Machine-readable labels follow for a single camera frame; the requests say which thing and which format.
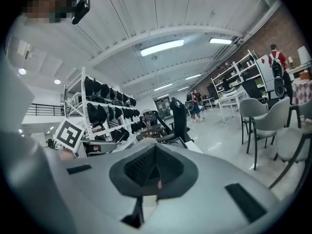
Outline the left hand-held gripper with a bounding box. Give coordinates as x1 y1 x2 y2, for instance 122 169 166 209
53 118 117 158

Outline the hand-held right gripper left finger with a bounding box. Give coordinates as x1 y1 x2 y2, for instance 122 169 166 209
45 142 157 234

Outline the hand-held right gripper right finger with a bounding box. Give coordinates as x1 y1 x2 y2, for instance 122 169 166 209
143 144 281 234

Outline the black high-back office chair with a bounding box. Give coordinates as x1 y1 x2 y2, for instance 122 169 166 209
169 97 195 143

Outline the black mesh office chair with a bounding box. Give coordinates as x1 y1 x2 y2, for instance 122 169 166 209
243 78 277 107

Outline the grey shell chair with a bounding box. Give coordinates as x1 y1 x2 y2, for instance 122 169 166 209
138 137 159 145

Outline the dark glass-top table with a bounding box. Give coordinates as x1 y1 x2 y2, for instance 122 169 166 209
140 125 169 138

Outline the black standing fan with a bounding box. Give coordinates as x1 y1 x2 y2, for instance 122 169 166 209
140 108 154 121

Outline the white metal shelving rack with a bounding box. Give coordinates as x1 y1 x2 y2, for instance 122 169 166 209
63 66 137 146

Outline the black metal railing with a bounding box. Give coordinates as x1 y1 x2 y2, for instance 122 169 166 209
24 103 66 117

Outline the grey chair with black legs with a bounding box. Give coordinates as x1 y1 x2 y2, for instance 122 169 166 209
239 97 269 145
268 127 312 190
246 97 291 170

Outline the white metal table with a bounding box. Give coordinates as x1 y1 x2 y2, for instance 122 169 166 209
214 90 248 124

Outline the white shelving unit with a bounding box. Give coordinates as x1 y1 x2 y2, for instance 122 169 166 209
211 49 260 99

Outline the long ceiling light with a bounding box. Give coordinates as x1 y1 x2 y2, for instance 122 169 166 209
209 38 233 45
140 39 185 57

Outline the light grey cabinet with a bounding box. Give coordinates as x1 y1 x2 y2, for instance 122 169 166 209
255 54 277 92

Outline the checkered tablecloth table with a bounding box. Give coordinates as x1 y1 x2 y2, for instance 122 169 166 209
291 79 312 106

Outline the white shade table lamp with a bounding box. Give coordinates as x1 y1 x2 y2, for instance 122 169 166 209
297 45 312 67

